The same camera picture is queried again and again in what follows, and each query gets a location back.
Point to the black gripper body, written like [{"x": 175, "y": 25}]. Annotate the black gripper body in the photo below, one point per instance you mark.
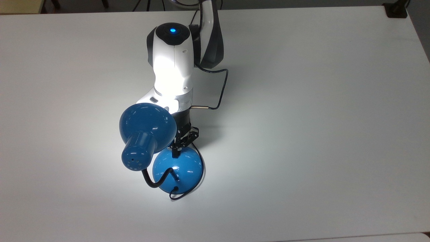
[{"x": 183, "y": 120}]

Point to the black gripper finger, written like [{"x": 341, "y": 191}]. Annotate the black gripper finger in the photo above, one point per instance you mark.
[
  {"x": 175, "y": 150},
  {"x": 192, "y": 134}
]

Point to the blue desk lamp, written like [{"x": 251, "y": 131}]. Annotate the blue desk lamp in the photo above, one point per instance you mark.
[{"x": 147, "y": 124}]

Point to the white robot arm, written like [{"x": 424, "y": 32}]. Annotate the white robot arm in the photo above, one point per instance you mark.
[{"x": 173, "y": 67}]

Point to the black chair leg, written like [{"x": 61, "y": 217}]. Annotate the black chair leg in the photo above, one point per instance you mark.
[
  {"x": 55, "y": 4},
  {"x": 105, "y": 3}
]

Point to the yellow wooden table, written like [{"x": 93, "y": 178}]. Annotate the yellow wooden table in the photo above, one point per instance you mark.
[{"x": 20, "y": 6}]

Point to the black table clamp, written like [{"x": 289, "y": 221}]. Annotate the black table clamp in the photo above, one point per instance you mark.
[{"x": 395, "y": 10}]

